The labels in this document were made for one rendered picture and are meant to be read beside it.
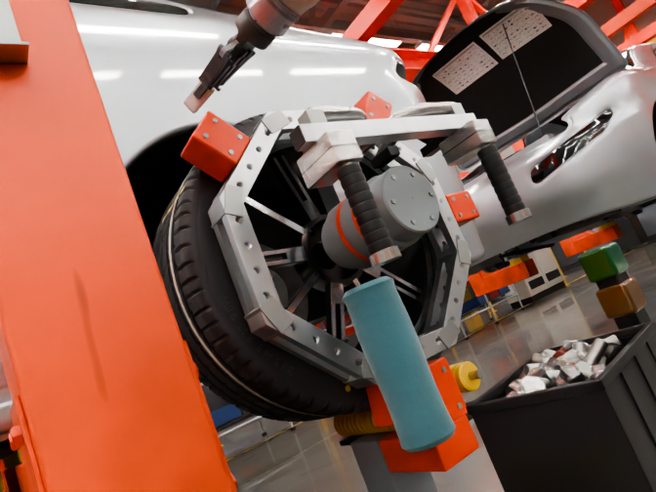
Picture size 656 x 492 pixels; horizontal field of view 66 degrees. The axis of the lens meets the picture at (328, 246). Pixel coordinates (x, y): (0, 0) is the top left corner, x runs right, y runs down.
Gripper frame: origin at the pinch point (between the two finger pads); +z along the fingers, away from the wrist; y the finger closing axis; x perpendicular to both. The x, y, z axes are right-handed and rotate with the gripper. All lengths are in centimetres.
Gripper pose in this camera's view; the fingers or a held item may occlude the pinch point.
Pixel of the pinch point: (199, 96)
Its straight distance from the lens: 110.6
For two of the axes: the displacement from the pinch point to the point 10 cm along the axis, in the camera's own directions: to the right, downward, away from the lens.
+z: -7.0, 5.6, 4.4
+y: 2.8, -3.6, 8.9
